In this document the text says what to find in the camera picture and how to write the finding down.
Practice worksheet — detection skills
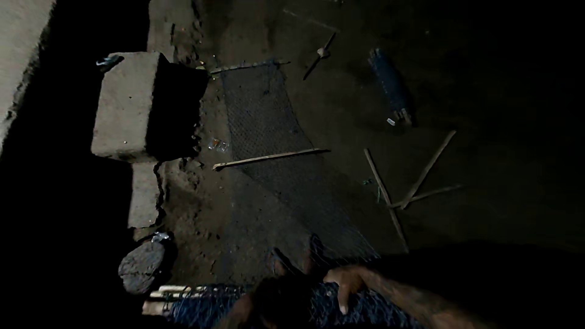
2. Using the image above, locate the grey concrete block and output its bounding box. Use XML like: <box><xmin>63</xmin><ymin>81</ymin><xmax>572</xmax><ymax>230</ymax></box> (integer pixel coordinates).
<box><xmin>91</xmin><ymin>51</ymin><xmax>170</xmax><ymax>164</ymax></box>

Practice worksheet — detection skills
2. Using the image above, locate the person's right forearm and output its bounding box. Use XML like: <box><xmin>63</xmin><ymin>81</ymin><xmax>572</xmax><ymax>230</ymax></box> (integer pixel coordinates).
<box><xmin>366</xmin><ymin>269</ymin><xmax>487</xmax><ymax>329</ymax></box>

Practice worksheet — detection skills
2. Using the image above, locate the person's left hand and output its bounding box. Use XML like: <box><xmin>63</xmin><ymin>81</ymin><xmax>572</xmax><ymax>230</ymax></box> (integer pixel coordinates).
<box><xmin>217</xmin><ymin>293</ymin><xmax>255</xmax><ymax>329</ymax></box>

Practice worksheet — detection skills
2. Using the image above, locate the short dark stick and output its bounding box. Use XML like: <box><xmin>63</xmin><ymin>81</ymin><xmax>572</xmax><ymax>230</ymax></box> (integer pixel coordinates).
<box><xmin>303</xmin><ymin>32</ymin><xmax>336</xmax><ymax>81</ymax></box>

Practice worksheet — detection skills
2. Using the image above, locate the long wooden stick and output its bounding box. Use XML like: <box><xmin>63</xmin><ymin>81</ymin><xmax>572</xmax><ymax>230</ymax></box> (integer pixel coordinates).
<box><xmin>212</xmin><ymin>147</ymin><xmax>331</xmax><ymax>172</ymax></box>

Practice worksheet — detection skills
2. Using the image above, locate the concrete ledge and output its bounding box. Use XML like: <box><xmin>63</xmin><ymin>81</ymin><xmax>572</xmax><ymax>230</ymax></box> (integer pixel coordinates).
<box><xmin>0</xmin><ymin>0</ymin><xmax>58</xmax><ymax>158</ymax></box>

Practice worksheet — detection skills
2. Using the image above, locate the person's right hand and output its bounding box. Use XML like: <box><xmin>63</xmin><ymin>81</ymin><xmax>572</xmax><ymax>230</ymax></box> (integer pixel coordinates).
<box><xmin>324</xmin><ymin>265</ymin><xmax>376</xmax><ymax>315</ymax></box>

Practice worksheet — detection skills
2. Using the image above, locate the rolled blue net bundle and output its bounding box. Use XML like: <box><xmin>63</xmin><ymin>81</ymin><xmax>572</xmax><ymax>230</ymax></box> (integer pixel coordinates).
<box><xmin>368</xmin><ymin>48</ymin><xmax>413</xmax><ymax>126</ymax></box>

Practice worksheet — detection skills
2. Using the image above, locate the blue mesh net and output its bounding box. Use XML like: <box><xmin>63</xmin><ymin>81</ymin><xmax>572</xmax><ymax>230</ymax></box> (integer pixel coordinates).
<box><xmin>167</xmin><ymin>59</ymin><xmax>426</xmax><ymax>329</ymax></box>

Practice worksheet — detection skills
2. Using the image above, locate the round grey stone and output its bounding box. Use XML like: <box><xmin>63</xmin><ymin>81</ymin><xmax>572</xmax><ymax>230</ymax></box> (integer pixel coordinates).
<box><xmin>118</xmin><ymin>241</ymin><xmax>166</xmax><ymax>295</ymax></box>

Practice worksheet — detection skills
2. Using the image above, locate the thin wooden stick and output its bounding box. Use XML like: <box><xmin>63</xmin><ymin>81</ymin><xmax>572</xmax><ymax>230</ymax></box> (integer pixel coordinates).
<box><xmin>209</xmin><ymin>61</ymin><xmax>291</xmax><ymax>75</ymax></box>
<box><xmin>388</xmin><ymin>184</ymin><xmax>464</xmax><ymax>209</ymax></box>

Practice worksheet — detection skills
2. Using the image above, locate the flat wooden stick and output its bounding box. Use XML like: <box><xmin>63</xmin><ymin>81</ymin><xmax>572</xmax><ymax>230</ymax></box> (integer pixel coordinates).
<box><xmin>364</xmin><ymin>148</ymin><xmax>410</xmax><ymax>253</ymax></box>
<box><xmin>401</xmin><ymin>130</ymin><xmax>457</xmax><ymax>210</ymax></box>

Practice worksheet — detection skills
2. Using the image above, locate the thick pale wooden stick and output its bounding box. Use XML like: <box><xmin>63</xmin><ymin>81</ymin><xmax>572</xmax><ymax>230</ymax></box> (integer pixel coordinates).
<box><xmin>142</xmin><ymin>300</ymin><xmax>176</xmax><ymax>316</ymax></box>

